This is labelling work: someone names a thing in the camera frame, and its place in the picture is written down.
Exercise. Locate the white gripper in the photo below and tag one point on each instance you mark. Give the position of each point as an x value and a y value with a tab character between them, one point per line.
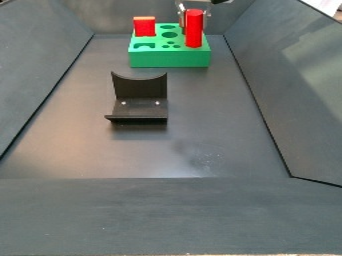
181	7

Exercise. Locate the red hexagon prism block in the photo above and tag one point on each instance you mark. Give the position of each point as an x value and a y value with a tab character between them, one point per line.
194	28

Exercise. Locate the green foam shape-sorter board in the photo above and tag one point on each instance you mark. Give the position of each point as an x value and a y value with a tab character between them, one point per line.
165	50

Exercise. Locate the red rectangular block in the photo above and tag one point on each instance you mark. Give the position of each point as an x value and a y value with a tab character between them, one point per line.
145	26

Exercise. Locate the black curved holder stand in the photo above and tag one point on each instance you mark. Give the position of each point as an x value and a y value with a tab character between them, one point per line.
141	99

